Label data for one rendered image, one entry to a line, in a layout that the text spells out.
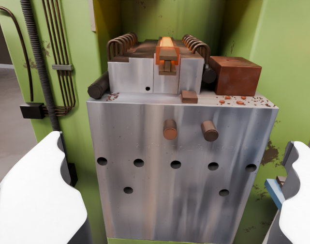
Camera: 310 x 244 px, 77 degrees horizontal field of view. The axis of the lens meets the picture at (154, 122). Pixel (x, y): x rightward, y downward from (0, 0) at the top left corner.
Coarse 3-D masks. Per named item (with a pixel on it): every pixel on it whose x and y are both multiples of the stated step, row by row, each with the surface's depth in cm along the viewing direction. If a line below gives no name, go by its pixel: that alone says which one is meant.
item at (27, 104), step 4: (24, 104) 60; (28, 104) 60; (32, 104) 60; (36, 104) 60; (40, 104) 60; (20, 108) 59; (24, 108) 59; (28, 108) 59; (32, 108) 59; (36, 108) 59; (40, 108) 60; (24, 112) 60; (28, 112) 60; (32, 112) 60; (36, 112) 60; (40, 112) 60; (24, 116) 61; (28, 116) 60; (32, 116) 60; (36, 116) 60; (40, 116) 60; (44, 116) 62
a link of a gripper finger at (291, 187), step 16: (288, 144) 11; (304, 144) 10; (288, 160) 11; (304, 160) 9; (288, 176) 9; (304, 176) 8; (288, 192) 9; (304, 192) 7; (288, 208) 7; (304, 208) 7; (288, 224) 6; (304, 224) 6; (272, 240) 6; (288, 240) 6; (304, 240) 6
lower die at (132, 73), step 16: (144, 48) 53; (112, 64) 41; (128, 64) 41; (144, 64) 41; (192, 64) 40; (112, 80) 43; (128, 80) 43; (144, 80) 42; (160, 80) 42; (176, 80) 42; (192, 80) 42
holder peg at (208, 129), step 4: (204, 124) 39; (208, 124) 38; (212, 124) 38; (204, 128) 38; (208, 128) 37; (212, 128) 36; (204, 132) 37; (208, 132) 36; (212, 132) 36; (216, 132) 36; (204, 136) 37; (208, 136) 37; (212, 136) 37; (216, 136) 36; (208, 140) 37; (212, 140) 37
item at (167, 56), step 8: (168, 40) 56; (160, 48) 38; (168, 48) 37; (176, 48) 38; (160, 56) 30; (168, 56) 30; (176, 56) 30; (160, 64) 36; (168, 64) 31; (176, 64) 39; (160, 72) 31; (168, 72) 31; (176, 72) 31
